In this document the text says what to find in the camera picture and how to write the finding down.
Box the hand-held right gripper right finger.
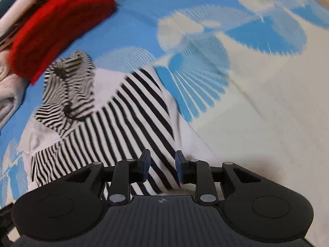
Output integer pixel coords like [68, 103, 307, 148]
[175, 150, 261, 203]

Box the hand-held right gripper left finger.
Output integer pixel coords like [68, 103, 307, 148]
[64, 149, 151, 207]

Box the black white striped shirt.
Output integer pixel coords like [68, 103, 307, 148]
[23, 51, 221, 196]

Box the blue white printed bed sheet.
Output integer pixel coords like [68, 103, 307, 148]
[0, 0, 329, 247]

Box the white folded quilt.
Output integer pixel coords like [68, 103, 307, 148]
[0, 54, 31, 132]

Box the red folded blanket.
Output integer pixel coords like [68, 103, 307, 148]
[8, 0, 117, 86]

